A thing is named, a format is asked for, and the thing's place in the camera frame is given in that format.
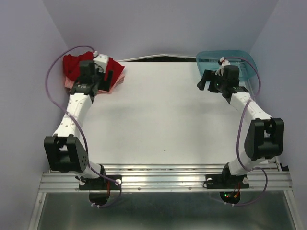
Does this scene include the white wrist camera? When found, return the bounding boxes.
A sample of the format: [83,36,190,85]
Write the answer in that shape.
[215,57,231,76]
[93,54,109,73]

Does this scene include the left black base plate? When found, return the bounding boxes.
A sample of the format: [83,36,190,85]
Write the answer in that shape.
[78,177,119,191]

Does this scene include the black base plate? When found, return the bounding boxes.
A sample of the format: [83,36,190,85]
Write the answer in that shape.
[202,174,249,190]
[78,177,119,191]

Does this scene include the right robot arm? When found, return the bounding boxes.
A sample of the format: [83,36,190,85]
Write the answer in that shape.
[197,65,284,189]

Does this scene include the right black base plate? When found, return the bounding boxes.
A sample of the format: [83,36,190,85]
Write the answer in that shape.
[202,174,249,190]

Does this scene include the red pleated skirt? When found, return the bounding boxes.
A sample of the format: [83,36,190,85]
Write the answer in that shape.
[62,51,125,86]

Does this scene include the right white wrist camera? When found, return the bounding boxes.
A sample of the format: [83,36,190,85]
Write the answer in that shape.
[215,57,231,76]

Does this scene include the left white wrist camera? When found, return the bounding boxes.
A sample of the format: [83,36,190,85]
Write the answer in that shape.
[93,54,109,73]

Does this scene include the pink folded skirt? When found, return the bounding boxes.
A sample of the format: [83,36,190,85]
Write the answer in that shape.
[64,73,125,94]

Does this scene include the aluminium rail frame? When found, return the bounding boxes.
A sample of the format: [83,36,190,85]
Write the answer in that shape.
[29,153,304,230]

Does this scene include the teal plastic bin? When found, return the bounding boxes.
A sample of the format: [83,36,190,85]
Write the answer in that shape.
[196,50,257,81]

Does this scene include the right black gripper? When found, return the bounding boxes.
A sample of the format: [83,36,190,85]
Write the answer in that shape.
[195,69,226,92]

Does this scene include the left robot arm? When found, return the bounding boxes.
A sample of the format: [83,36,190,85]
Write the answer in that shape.
[44,60,113,189]

